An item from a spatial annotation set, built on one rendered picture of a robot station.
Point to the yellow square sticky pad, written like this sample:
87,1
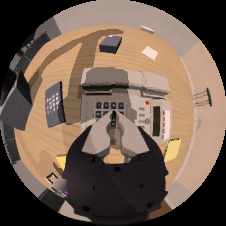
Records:
171,150

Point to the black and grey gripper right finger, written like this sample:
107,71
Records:
136,142

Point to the white sheet of paper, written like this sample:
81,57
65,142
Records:
149,52

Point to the yellow sticky note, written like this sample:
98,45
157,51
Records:
61,160

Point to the grey mug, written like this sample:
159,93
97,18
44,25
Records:
59,185

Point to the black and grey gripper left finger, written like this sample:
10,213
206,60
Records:
93,142

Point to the beige desk phone body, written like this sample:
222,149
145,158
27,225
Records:
151,112

